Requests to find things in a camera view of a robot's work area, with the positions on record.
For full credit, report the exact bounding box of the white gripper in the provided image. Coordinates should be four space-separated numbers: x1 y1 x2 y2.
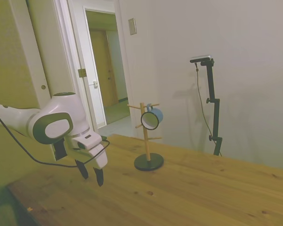
70 133 109 187

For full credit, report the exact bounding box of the blue enamel mug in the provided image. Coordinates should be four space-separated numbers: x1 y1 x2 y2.
140 103 164 131

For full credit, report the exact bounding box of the wooden mug tree black base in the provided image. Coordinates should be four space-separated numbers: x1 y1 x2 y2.
127 102 165 171

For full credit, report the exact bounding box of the black box on floor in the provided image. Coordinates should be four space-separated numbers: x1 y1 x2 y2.
53 139 68 161

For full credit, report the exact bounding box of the brown wooden hallway door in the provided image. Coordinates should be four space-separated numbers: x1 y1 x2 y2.
89 29 120 108

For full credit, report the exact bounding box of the white door panel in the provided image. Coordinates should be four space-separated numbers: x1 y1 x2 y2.
8 0 62 163

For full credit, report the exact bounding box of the white door frame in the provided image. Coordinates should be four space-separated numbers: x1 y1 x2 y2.
52 0 133 142

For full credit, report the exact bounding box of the black camera stand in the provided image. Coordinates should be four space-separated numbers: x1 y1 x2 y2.
200 58 223 156

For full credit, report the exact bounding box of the beige wall switch plate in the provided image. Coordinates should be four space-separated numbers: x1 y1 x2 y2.
128 17 137 36

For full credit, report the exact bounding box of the grey exterior camera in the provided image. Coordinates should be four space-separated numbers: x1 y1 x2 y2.
190 54 213 64

